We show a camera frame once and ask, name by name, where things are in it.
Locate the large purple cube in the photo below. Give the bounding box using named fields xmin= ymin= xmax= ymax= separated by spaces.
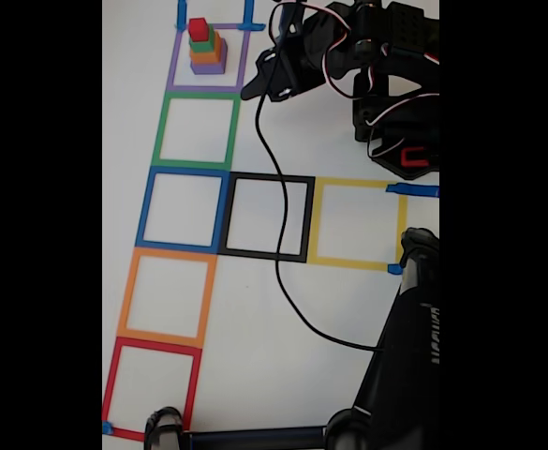
xmin=190 ymin=37 xmax=229 ymax=76

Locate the orange cube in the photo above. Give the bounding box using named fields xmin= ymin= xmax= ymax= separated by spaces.
xmin=188 ymin=31 xmax=223 ymax=66

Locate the green cube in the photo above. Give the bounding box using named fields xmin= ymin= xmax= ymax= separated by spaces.
xmin=187 ymin=23 xmax=216 ymax=53

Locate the small red cube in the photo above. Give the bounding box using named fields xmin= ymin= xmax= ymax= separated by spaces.
xmin=187 ymin=17 xmax=209 ymax=42

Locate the red table clamp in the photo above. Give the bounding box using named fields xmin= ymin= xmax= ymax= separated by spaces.
xmin=400 ymin=146 xmax=430 ymax=169

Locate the purple square frame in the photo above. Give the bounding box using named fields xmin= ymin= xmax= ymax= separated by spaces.
xmin=165 ymin=22 xmax=251 ymax=94

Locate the green square frame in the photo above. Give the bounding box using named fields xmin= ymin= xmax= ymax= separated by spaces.
xmin=150 ymin=92 xmax=242 ymax=171

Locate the black camera cable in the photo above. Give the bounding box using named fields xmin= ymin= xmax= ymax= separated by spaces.
xmin=254 ymin=2 xmax=388 ymax=352

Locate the black square frame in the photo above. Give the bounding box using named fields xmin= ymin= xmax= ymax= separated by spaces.
xmin=216 ymin=172 xmax=316 ymax=263

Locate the blue square frame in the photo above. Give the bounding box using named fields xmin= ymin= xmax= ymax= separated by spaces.
xmin=135 ymin=166 xmax=231 ymax=254

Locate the yellow square frame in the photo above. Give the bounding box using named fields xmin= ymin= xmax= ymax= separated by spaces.
xmin=306 ymin=176 xmax=408 ymax=272

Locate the orange square frame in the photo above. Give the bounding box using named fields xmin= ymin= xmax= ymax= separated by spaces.
xmin=116 ymin=247 xmax=218 ymax=349

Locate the black camera tripod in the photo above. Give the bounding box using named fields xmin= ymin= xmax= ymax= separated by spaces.
xmin=143 ymin=227 xmax=440 ymax=450

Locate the red square frame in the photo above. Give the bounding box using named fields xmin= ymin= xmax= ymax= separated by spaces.
xmin=101 ymin=336 xmax=203 ymax=443

